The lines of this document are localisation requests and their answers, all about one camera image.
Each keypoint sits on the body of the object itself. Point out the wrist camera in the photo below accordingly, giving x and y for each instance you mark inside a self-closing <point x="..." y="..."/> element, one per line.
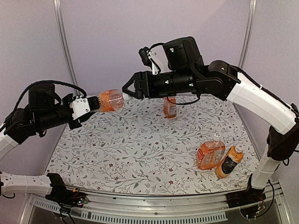
<point x="151" y="60"/>
<point x="79" y="107"/>

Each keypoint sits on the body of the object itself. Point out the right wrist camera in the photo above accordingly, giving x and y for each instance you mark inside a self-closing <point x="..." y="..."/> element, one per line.
<point x="151" y="60"/>

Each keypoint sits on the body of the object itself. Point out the left aluminium frame post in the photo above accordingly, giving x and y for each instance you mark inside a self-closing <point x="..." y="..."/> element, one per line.
<point x="63" y="39"/>

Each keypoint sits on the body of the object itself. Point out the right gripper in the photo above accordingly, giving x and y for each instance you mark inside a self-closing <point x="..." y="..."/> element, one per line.
<point x="139" y="91"/>

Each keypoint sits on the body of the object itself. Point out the floral patterned table mat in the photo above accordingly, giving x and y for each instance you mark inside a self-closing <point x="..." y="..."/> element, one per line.
<point x="109" y="151"/>

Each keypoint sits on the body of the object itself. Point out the aluminium front rail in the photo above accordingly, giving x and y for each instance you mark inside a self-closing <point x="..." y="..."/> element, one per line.
<point x="117" y="208"/>

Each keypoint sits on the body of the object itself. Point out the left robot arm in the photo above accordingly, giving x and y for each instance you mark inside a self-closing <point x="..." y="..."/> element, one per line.
<point x="43" y="105"/>

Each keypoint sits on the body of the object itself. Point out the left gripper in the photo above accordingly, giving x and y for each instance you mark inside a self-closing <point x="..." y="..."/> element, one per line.
<point x="78" y="123"/>

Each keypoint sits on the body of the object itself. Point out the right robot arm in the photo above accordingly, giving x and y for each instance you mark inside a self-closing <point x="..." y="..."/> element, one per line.
<point x="188" y="74"/>

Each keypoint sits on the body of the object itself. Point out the dark label orange bottle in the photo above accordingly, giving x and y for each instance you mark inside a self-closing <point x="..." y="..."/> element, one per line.
<point x="232" y="158"/>

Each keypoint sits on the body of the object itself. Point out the aluminium frame post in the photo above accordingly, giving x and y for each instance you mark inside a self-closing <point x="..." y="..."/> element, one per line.
<point x="63" y="39"/>
<point x="248" y="32"/>

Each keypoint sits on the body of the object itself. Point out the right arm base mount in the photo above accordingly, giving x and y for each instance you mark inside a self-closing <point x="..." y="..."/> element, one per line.
<point x="249" y="197"/>

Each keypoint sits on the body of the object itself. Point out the right aluminium frame post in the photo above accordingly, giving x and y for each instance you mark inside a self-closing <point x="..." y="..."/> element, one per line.
<point x="248" y="32"/>

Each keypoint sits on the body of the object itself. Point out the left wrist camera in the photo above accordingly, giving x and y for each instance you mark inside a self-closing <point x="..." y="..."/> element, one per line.
<point x="79" y="107"/>

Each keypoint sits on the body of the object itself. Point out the orange tea bottle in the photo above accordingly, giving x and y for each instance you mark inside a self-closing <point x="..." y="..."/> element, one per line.
<point x="170" y="109"/>
<point x="112" y="100"/>
<point x="210" y="153"/>

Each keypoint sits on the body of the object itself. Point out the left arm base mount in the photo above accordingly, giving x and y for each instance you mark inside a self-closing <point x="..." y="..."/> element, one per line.
<point x="63" y="196"/>

